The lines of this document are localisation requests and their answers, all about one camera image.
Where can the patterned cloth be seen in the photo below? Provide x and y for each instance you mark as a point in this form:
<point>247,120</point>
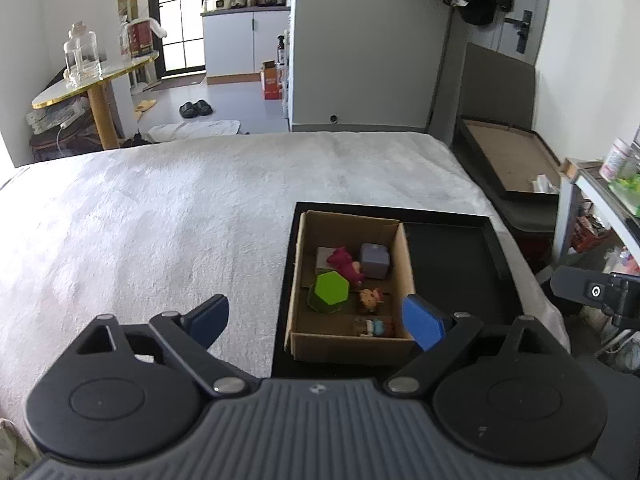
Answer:
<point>12,445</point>

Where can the red dress doll figurine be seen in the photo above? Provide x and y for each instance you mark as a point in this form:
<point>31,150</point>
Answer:
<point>371,300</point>

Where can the red basket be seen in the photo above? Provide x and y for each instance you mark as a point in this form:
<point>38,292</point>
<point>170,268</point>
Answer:
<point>587,235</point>

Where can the black box lid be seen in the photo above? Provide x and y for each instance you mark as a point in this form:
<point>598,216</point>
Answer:
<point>500,155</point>

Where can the black framed glass door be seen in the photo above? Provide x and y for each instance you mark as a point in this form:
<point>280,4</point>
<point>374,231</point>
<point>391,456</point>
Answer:
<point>180,20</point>

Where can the white kitchen cabinet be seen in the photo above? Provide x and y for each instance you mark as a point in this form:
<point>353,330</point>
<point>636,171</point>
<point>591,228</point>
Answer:
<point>230,40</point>

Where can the red canister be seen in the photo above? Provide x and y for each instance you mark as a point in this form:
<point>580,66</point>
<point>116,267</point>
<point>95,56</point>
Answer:
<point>140,37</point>

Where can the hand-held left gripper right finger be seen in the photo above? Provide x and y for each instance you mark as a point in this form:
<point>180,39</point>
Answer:
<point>422,322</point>

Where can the grey cube toy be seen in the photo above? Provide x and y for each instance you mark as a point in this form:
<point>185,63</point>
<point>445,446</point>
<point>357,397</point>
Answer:
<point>375,260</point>

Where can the crumpled white paper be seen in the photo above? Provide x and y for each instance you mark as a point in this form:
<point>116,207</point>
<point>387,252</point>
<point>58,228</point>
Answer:
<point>545,184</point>

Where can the round gold-edged table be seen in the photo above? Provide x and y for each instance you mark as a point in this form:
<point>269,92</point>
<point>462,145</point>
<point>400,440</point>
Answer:
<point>100,80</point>

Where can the orange cardboard box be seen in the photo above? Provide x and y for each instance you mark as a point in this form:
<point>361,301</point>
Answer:
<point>272,85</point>

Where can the pink figurine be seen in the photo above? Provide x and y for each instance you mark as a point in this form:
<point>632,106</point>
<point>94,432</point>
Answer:
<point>345,260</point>

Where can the green plastic bag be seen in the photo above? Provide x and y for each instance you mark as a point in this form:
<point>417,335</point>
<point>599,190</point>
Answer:
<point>630,195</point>

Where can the dark grey chair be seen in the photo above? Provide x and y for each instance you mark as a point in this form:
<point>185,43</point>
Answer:
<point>495,80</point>

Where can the white floor cloth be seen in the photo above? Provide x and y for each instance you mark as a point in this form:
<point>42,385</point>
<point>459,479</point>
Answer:
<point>195,130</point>

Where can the white charger plug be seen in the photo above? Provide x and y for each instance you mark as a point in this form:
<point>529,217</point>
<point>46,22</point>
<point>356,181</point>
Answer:
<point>322,257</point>

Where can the small teal figurine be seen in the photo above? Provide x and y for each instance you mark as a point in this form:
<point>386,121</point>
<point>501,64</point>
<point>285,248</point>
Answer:
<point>372,327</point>

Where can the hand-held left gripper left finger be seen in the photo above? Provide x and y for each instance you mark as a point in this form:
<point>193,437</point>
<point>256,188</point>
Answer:
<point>210,317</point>

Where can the black spray bottle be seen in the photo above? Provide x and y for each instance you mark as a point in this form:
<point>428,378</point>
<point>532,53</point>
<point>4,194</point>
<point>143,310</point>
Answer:
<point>281,50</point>

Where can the white framed desk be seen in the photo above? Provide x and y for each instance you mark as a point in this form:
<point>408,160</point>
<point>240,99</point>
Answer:
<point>565,220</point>

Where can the yellow cloth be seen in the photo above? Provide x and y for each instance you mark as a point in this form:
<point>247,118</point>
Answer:
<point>145,105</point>

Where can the clear glass jar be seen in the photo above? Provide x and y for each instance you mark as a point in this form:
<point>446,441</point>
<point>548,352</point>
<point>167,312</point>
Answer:
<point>82,60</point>

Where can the green hexagonal toy bin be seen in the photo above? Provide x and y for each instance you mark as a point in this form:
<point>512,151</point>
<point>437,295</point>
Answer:
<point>330,290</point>

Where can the black tray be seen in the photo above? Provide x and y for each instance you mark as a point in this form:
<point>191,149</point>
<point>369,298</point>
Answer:
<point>450,270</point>

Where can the white jar pink lid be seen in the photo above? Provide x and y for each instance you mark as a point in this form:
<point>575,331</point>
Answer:
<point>615,160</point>

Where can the dark bag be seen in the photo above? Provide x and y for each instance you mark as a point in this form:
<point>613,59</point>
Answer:
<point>75,142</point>

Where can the brown cardboard box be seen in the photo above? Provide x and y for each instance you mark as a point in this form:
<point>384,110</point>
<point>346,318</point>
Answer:
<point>350,352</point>

